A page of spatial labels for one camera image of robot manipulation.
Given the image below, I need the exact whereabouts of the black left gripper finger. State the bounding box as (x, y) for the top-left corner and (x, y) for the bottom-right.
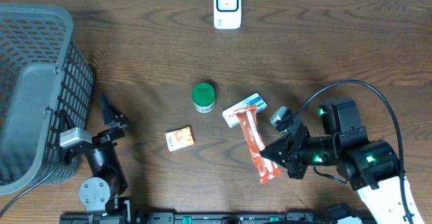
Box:
(58, 109), (75, 133)
(99, 93), (129, 126)

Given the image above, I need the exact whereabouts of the red Top chocolate bar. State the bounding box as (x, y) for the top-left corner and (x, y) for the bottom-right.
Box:
(234, 105), (281, 184)

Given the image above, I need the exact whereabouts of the white Panadol box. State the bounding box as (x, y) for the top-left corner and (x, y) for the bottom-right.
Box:
(222, 93), (267, 128)

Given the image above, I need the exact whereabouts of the orange tissue pack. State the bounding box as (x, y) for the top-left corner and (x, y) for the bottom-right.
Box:
(165, 126), (194, 152)

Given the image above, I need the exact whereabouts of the green lid jar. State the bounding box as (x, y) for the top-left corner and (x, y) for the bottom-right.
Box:
(192, 82), (215, 113)

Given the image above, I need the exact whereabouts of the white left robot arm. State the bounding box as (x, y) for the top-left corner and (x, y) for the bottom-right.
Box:
(59, 94), (130, 223)

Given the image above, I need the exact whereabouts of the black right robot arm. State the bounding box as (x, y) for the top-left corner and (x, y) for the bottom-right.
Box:
(261, 98), (423, 223)

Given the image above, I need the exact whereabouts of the white barcode scanner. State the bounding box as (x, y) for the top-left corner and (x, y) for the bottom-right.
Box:
(213, 0), (242, 30)

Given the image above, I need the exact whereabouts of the grey plastic basket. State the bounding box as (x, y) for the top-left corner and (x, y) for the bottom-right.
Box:
(1, 3), (94, 196)

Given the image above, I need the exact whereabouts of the black right camera cable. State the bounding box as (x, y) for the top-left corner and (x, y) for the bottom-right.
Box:
(290, 79), (416, 224)

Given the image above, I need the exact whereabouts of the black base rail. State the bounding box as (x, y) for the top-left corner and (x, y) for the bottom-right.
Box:
(59, 211), (369, 224)

